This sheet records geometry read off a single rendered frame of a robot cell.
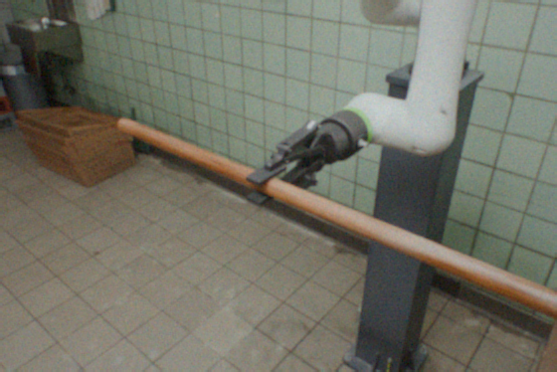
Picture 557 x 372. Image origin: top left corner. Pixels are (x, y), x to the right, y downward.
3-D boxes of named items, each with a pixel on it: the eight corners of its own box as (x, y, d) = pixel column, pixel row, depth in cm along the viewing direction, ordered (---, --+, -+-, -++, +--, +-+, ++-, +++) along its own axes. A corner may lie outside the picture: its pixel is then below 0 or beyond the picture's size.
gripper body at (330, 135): (351, 125, 84) (323, 142, 77) (347, 165, 88) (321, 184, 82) (318, 115, 88) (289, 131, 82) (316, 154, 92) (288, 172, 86)
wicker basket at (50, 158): (79, 194, 294) (69, 156, 280) (31, 170, 321) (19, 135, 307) (136, 164, 329) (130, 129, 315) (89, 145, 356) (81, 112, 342)
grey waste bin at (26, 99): (61, 114, 413) (45, 54, 385) (19, 126, 388) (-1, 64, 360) (41, 104, 433) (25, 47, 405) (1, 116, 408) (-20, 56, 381)
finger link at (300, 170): (307, 150, 85) (307, 156, 86) (270, 182, 79) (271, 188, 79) (324, 156, 83) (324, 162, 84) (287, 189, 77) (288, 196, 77)
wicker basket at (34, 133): (74, 178, 287) (64, 139, 273) (24, 156, 313) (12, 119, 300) (133, 149, 322) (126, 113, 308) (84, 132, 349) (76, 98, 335)
